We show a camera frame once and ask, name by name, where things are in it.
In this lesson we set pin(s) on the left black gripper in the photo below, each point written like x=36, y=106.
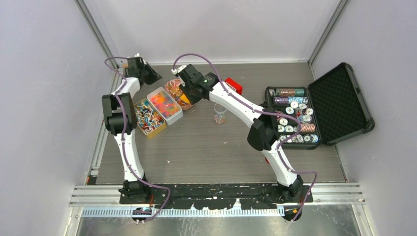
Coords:
x=155, y=76

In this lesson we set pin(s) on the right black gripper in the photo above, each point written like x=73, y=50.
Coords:
x=192, y=100

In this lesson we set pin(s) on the yellow plastic scoop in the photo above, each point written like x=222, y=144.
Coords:
x=184, y=99

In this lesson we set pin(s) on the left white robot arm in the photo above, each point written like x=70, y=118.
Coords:
x=120, y=120

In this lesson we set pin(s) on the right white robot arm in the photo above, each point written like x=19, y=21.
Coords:
x=262, y=122

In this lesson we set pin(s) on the white tray of gummy candies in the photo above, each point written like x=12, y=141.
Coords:
x=165, y=105

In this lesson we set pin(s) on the yellow tray of wrapped candies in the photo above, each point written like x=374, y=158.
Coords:
x=149, y=121

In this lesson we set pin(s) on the pink tray of lollipops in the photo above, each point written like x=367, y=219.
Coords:
x=172, y=88

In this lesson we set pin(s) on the clear plastic jar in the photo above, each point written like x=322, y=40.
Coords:
x=220, y=114

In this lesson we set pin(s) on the red toy brick block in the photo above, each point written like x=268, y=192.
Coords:
x=235, y=86

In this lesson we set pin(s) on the black poker chip case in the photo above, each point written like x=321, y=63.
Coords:
x=326, y=112

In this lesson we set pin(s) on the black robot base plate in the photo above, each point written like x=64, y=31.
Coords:
x=214, y=196

